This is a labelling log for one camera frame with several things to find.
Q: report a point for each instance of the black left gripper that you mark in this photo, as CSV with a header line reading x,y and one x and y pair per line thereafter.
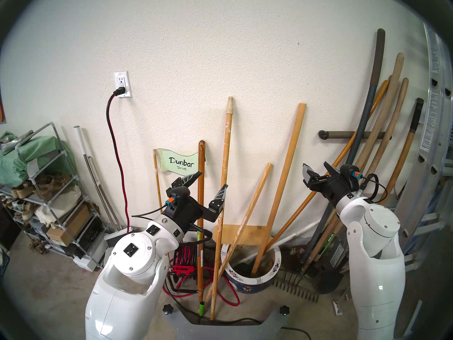
x,y
189,215

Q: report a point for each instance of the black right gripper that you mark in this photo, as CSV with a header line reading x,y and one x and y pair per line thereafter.
x,y
339,190

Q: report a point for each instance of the thick light wooden pole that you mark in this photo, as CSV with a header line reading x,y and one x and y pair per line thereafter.
x,y
288,155

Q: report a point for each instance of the paint-speckled pole with threaded tip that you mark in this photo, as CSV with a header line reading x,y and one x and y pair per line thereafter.
x,y
226,148

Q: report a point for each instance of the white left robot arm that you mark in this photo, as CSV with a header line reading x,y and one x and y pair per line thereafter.
x,y
131,254

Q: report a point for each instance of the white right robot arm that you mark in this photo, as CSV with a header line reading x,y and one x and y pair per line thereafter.
x,y
375,254

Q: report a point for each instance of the floral ceramic pot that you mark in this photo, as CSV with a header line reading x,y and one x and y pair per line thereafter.
x,y
249,288

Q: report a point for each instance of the brown stick with hole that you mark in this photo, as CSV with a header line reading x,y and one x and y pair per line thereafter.
x,y
201,173

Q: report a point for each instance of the Dunbar Drive flag sign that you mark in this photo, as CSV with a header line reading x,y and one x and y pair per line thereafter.
x,y
178,163

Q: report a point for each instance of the thin square wooden stick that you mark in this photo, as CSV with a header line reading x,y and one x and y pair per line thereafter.
x,y
253,201

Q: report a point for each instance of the plywood board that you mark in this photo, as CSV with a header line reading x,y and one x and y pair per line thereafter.
x,y
253,234

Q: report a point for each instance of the metal flexible conduit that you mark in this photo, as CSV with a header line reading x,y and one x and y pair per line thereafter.
x,y
393,190

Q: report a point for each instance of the white floor tool head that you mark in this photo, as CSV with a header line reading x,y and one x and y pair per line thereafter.
x,y
116,236

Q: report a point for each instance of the chrome metal rod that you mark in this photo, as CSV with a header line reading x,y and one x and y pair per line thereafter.
x,y
95,176

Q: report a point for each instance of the black shovel blade with stickers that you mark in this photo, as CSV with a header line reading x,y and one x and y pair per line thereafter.
x,y
329,282

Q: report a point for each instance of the black rod with green tip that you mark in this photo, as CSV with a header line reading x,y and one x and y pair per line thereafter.
x,y
202,309

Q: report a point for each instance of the black box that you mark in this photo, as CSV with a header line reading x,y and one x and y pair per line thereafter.
x,y
88,233

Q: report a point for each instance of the metal rake head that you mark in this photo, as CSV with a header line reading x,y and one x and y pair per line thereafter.
x,y
299,294

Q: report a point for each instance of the aluminium ladder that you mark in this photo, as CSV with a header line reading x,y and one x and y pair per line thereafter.
x,y
435,112

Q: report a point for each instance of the white plastic box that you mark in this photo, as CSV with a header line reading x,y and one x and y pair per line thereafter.
x,y
90,261

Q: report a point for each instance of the white and metal poles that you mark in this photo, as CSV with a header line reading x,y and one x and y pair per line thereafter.
x,y
81,141

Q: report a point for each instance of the brown cardboard box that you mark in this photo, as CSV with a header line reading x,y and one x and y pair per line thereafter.
x,y
65,229

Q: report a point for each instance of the grey metal shoe rack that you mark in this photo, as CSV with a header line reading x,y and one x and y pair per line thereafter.
x,y
65,152

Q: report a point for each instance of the white cloth bag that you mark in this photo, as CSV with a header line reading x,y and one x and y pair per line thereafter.
x,y
58,203

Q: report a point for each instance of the tan woven sandal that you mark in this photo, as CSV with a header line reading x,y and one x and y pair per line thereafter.
x,y
21,190
47,181

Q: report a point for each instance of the green checkered cloth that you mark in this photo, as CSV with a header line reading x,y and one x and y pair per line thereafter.
x,y
30,158

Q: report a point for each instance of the silver glitter shoe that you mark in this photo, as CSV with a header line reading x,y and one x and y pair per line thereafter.
x,y
16,141

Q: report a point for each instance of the dark blue crate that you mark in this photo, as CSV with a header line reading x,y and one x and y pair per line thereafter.
x,y
3,265

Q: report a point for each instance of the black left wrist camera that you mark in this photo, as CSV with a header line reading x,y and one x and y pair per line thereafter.
x,y
178,194

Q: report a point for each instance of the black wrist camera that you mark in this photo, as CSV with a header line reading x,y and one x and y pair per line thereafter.
x,y
347,171
178,194

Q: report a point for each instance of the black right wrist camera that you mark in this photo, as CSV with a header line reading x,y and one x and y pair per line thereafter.
x,y
347,171

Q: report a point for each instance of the grey wall hook bar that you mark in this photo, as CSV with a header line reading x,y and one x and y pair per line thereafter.
x,y
322,134

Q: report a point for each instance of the white wall outlet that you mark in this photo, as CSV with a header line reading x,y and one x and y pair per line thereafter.
x,y
120,78

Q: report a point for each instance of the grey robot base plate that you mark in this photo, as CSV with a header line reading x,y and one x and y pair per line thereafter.
x,y
226,334

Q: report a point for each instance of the red wall poster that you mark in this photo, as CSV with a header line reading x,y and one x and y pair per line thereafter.
x,y
2,109

